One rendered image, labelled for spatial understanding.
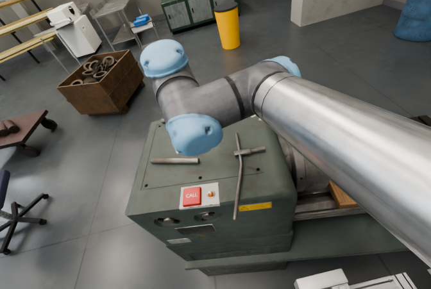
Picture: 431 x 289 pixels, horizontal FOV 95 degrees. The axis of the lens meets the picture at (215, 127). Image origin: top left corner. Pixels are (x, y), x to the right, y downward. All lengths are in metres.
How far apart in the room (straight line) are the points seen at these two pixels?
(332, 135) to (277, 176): 0.53
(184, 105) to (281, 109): 0.13
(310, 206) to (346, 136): 0.94
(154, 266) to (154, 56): 1.92
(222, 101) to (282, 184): 0.46
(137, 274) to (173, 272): 0.32
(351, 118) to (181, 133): 0.19
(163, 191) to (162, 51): 0.53
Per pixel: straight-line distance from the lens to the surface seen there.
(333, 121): 0.19
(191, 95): 0.29
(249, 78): 0.30
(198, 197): 0.69
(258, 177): 0.71
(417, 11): 4.40
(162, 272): 2.07
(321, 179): 0.88
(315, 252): 1.38
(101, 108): 3.67
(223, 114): 0.29
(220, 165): 0.75
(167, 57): 0.33
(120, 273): 2.24
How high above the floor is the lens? 1.87
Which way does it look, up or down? 44 degrees down
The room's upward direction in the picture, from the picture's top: 17 degrees counter-clockwise
